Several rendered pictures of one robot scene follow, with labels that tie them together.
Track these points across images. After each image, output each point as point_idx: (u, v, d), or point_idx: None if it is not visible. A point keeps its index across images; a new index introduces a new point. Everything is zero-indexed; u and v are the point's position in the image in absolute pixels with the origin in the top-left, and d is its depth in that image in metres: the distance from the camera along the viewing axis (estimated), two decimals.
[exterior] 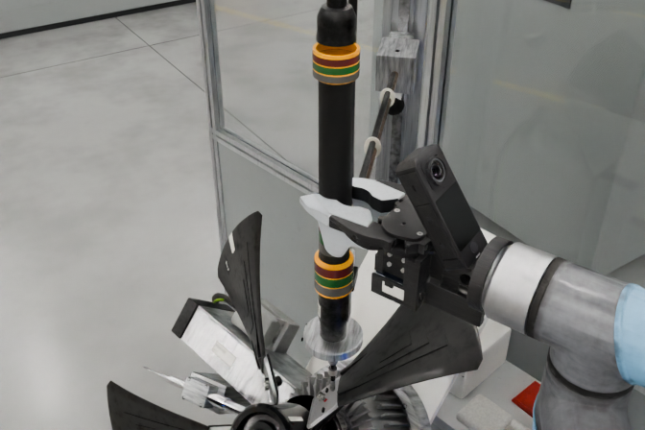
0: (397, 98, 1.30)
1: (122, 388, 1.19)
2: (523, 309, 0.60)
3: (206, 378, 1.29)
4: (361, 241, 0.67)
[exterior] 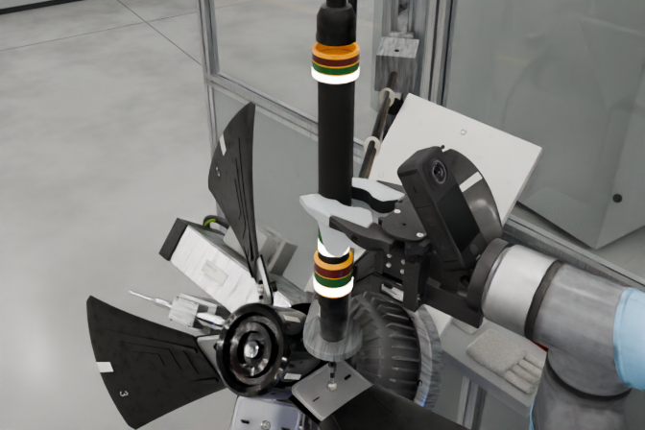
0: (396, 98, 1.30)
1: (103, 302, 1.08)
2: (523, 312, 0.61)
3: (195, 298, 1.18)
4: (361, 242, 0.67)
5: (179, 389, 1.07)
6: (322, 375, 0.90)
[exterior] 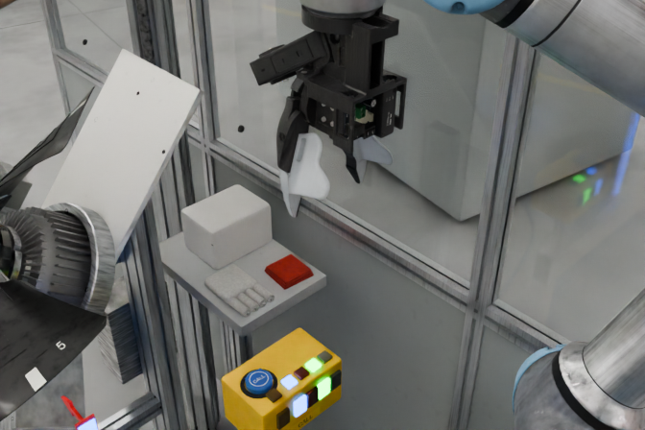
0: None
1: None
2: None
3: None
4: (283, 129, 0.66)
5: None
6: None
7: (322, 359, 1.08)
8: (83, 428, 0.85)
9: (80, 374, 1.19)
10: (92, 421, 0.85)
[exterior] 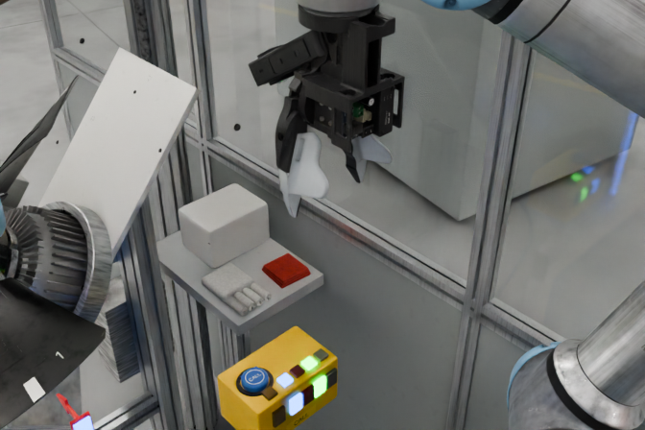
0: None
1: None
2: None
3: None
4: (281, 129, 0.66)
5: None
6: None
7: (318, 357, 1.08)
8: (78, 425, 0.85)
9: (76, 372, 1.20)
10: (87, 419, 0.85)
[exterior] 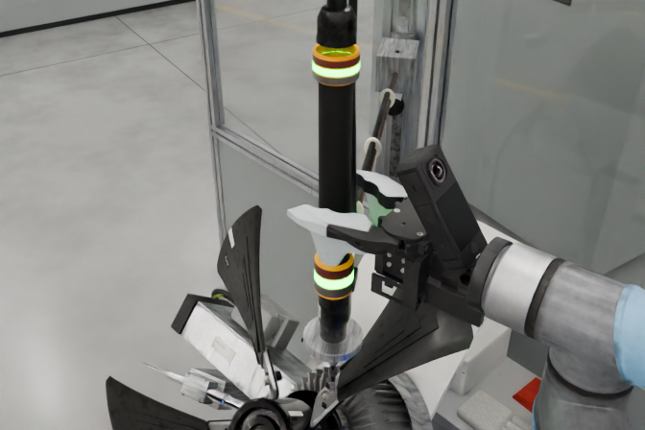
0: (397, 99, 1.30)
1: (259, 229, 1.10)
2: (523, 309, 0.60)
3: (205, 373, 1.28)
4: (366, 247, 0.66)
5: (246, 321, 1.18)
6: None
7: None
8: None
9: None
10: None
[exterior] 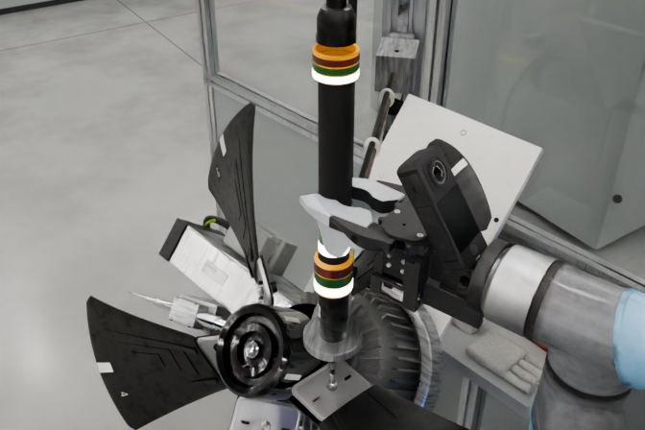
0: (396, 99, 1.30)
1: (252, 128, 1.00)
2: (522, 312, 0.61)
3: (196, 298, 1.18)
4: (361, 242, 0.67)
5: (238, 234, 1.08)
6: (272, 409, 0.94)
7: None
8: None
9: None
10: None
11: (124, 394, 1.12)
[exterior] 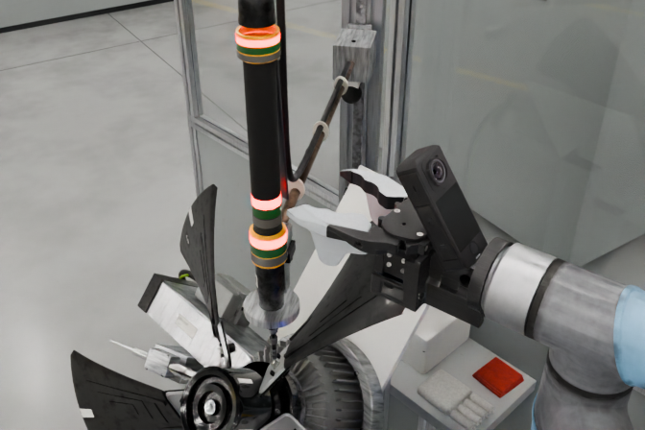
0: (354, 87, 1.35)
1: (214, 207, 1.14)
2: (523, 310, 0.60)
3: (169, 349, 1.33)
4: (366, 247, 0.66)
5: (204, 297, 1.22)
6: None
7: None
8: None
9: None
10: None
11: None
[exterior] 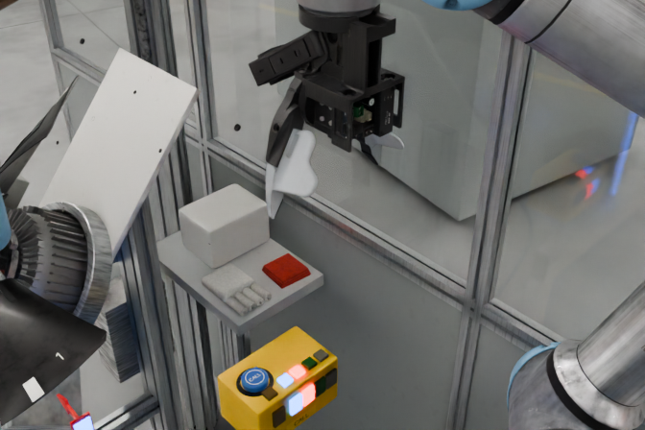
0: None
1: None
2: None
3: None
4: (278, 119, 0.65)
5: None
6: None
7: (318, 357, 1.08)
8: (78, 426, 0.85)
9: (76, 372, 1.20)
10: (87, 419, 0.85)
11: None
